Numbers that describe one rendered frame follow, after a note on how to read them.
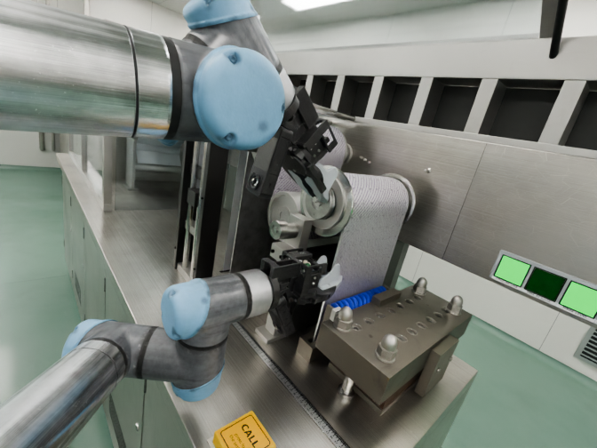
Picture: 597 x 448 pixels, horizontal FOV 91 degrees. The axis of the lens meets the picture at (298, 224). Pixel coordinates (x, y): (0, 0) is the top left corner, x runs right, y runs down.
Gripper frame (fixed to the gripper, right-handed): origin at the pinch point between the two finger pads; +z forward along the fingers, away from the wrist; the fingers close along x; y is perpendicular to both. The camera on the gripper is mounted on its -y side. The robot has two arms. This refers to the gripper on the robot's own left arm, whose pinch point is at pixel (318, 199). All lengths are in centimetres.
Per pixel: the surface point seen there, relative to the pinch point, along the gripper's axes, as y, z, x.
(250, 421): -36.8, 8.3, -12.4
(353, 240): -0.3, 11.8, -4.4
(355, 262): -2.6, 18.1, -4.4
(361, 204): 5.6, 6.2, -4.3
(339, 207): 1.5, 2.9, -3.2
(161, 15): 194, 13, 552
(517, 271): 17.5, 32.4, -29.0
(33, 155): -100, 41, 552
